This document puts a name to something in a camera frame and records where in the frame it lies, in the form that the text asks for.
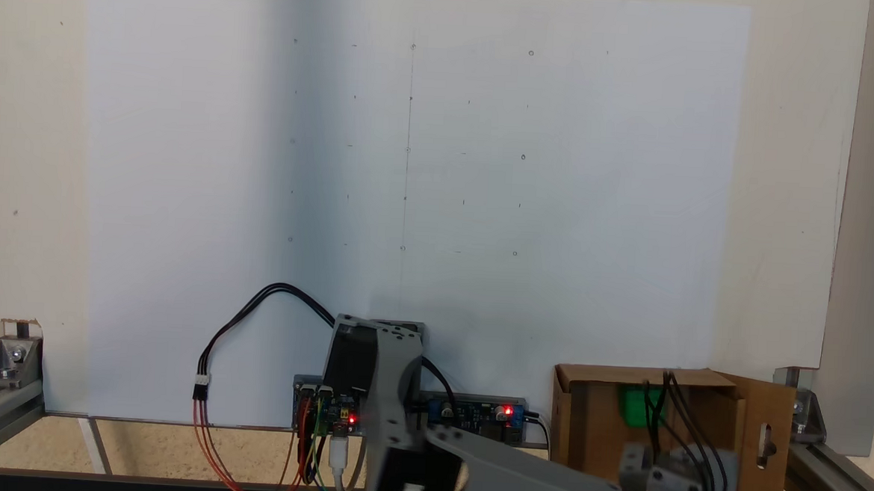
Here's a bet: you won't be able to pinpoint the green die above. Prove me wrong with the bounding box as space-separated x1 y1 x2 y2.
617 385 667 430

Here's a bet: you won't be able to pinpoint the orange wires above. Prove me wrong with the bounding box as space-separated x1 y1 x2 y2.
188 396 312 491

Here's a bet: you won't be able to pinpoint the power board with blue part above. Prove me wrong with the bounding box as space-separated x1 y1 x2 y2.
419 392 528 447

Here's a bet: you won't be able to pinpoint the black cable with white plug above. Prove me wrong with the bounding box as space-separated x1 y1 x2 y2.
192 278 340 409

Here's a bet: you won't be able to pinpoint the white usb cable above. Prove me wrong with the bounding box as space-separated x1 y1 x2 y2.
326 433 367 491

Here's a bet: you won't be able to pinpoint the controller board with jumper wires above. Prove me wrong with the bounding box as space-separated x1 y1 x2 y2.
291 375 371 433

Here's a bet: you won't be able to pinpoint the black motor cable bundle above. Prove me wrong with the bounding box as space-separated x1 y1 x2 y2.
637 368 725 491

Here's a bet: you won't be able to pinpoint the brown cardboard box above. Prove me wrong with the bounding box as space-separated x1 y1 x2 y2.
548 360 799 491

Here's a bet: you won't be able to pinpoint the metal corner bracket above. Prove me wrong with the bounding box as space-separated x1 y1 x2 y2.
771 366 832 448
0 333 46 392

